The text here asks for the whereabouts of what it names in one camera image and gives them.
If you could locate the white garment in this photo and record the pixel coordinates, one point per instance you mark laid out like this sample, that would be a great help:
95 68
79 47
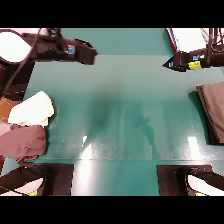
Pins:
31 110

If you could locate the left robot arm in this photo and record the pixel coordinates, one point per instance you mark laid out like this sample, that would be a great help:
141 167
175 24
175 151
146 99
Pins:
46 50

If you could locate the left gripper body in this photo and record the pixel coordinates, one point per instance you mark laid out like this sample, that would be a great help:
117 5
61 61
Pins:
86 52

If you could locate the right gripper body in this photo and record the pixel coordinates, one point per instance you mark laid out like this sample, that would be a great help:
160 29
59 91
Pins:
176 63

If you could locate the mauve garment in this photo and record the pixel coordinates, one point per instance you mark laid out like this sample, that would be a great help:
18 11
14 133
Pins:
25 141

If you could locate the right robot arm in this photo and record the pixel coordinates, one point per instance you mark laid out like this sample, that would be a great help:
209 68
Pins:
213 59

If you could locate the brown garment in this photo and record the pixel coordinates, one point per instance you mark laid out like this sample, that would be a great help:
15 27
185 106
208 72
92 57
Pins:
213 110

